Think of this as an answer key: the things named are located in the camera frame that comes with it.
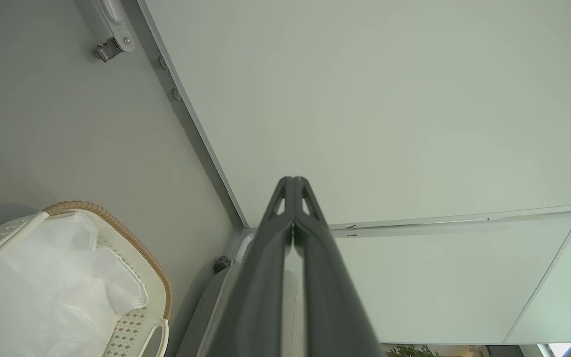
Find green potted plant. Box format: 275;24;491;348
389;344;441;357

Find silver partition frame post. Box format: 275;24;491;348
329;206;571;238

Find grey partition base rail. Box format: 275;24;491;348
119;0;250;230

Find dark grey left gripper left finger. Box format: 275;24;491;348
205;176;296;357

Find silver partition foot with caster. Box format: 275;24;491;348
74;0;136;63

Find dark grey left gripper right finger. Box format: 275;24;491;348
293;176;385;357

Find white laundry basket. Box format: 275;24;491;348
0;200;173;357

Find white sheer garment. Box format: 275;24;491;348
0;212;149;357

